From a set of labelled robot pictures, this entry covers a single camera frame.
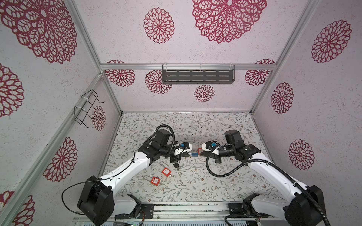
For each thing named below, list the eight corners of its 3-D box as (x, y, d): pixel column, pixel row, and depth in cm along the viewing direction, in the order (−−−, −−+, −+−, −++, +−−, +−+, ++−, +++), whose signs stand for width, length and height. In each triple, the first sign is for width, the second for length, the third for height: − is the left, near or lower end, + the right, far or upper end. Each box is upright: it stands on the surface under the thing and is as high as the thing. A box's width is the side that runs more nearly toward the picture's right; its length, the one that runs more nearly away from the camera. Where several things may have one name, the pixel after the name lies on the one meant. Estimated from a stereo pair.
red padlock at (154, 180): (143, 179, 87) (142, 178, 85) (146, 173, 89) (145, 172, 87) (157, 186, 84) (157, 185, 83) (160, 179, 87) (160, 178, 85)
